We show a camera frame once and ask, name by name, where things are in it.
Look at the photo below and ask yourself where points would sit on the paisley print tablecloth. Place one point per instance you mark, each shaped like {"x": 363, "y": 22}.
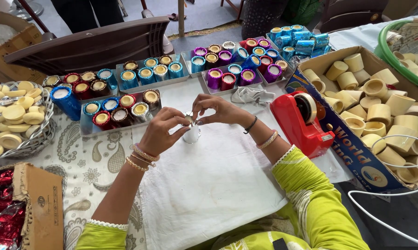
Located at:
{"x": 87, "y": 163}

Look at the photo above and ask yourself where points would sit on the cluster of foil wrapped cups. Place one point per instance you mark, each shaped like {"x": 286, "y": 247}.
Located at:
{"x": 215, "y": 55}
{"x": 266, "y": 60}
{"x": 149, "y": 72}
{"x": 229, "y": 77}
{"x": 87, "y": 84}
{"x": 122, "y": 110}

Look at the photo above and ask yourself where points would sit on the black thread wristband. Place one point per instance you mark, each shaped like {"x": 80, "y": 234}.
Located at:
{"x": 251, "y": 125}

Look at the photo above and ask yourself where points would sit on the red tape dispenser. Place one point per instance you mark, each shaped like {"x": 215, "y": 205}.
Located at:
{"x": 299, "y": 132}

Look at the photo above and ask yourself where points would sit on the printed cardboard carton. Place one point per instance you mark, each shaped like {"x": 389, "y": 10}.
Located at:
{"x": 351, "y": 152}

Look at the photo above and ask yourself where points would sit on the person's left hand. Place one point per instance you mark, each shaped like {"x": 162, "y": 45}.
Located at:
{"x": 158, "y": 130}

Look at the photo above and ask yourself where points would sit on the person's right hand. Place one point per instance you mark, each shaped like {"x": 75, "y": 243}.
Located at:
{"x": 226, "y": 109}

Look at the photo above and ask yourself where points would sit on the person's green kurta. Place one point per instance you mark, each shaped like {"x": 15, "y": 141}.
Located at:
{"x": 316, "y": 205}

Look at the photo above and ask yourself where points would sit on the wooden pole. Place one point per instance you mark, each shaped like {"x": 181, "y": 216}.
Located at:
{"x": 181, "y": 17}

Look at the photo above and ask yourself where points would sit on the dark patterned bin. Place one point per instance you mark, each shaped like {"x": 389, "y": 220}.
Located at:
{"x": 262, "y": 17}

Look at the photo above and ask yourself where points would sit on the heap of cream cups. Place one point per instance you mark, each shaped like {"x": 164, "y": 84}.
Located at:
{"x": 379, "y": 111}

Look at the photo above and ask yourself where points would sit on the silver foil cup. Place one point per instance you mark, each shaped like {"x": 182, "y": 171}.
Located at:
{"x": 191, "y": 133}

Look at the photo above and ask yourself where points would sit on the clear tape roll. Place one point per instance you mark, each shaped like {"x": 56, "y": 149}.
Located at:
{"x": 309, "y": 106}

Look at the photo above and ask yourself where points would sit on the dark brown chair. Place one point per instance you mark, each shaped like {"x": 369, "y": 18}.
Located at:
{"x": 351, "y": 15}

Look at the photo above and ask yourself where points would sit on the heap of cream round lids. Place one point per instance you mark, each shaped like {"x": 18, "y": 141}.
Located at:
{"x": 12, "y": 116}

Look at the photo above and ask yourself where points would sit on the pile of blue foil cups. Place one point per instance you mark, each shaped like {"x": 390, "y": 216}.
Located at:
{"x": 299, "y": 40}

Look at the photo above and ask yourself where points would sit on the large brown cardboard box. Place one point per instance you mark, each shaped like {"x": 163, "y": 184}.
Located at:
{"x": 7, "y": 66}

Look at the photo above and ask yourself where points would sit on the newspaper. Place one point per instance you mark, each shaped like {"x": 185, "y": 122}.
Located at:
{"x": 415, "y": 36}

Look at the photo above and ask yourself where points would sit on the brown plastic chair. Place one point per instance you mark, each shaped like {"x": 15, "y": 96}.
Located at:
{"x": 87, "y": 45}

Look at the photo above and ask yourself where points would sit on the red foil sheets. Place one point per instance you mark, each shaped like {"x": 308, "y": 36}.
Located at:
{"x": 2, "y": 218}

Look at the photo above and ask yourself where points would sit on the gold beaded bangle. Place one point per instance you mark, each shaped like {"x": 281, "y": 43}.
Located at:
{"x": 136, "y": 164}

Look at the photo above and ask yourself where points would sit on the crumpled grey rag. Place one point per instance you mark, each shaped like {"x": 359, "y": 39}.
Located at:
{"x": 249, "y": 94}

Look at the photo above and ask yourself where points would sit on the green bag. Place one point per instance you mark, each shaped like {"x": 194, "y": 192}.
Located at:
{"x": 301, "y": 10}

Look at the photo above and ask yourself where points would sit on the pink and gold bangle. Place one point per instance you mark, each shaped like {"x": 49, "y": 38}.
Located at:
{"x": 268, "y": 140}
{"x": 145, "y": 152}

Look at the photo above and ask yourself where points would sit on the small brown cardboard box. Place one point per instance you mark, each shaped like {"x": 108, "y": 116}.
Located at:
{"x": 42, "y": 205}

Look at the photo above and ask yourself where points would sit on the tall blue foil cup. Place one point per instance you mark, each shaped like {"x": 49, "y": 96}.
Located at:
{"x": 65, "y": 102}

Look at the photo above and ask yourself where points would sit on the white work cloth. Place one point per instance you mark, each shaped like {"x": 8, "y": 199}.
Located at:
{"x": 215, "y": 187}

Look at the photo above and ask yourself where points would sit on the green plastic tub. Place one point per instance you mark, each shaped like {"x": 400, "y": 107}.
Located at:
{"x": 386, "y": 52}

